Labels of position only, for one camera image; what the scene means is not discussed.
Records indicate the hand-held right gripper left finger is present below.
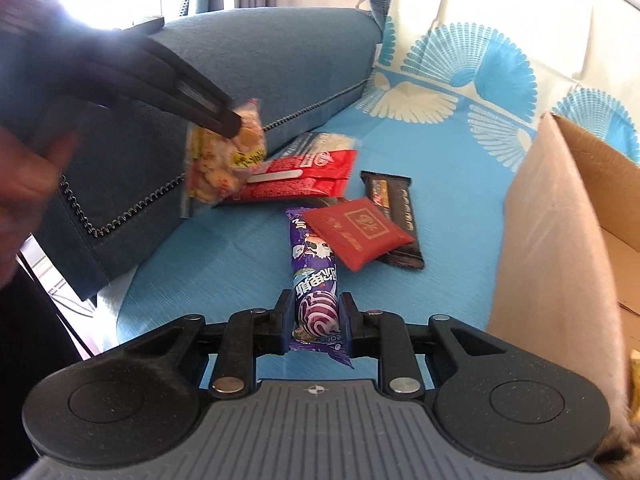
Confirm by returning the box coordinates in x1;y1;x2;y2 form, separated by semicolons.
119;289;297;400

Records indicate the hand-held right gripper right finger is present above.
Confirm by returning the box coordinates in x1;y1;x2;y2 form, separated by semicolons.
339;291;517;400

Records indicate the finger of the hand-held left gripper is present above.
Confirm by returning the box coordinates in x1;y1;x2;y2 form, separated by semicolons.
140;37;244;132
80;61;236;140

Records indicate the purple candy packet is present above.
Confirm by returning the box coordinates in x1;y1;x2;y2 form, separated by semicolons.
285;206;356;370

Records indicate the yellow nut snack bag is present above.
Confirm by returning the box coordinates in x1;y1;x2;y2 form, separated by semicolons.
182;99;269;218

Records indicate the dark chocolate bar packet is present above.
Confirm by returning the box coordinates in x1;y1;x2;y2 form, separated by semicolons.
360;170;426;271

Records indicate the brown cardboard box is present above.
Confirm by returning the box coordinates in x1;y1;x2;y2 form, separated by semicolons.
486;111;640;428

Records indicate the person's left hand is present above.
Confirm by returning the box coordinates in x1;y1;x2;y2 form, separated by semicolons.
0;126;82;290

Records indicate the red square packet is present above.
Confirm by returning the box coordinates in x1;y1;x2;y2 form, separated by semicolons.
303;198;420;274

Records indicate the clear beige cracker packet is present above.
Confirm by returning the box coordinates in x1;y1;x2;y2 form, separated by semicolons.
267;131;357;161

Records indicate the red long snack packet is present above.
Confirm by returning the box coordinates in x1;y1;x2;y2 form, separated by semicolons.
222;149;359;204

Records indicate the blue fan-print sofa cover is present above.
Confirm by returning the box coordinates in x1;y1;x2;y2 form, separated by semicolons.
95;0;640;393

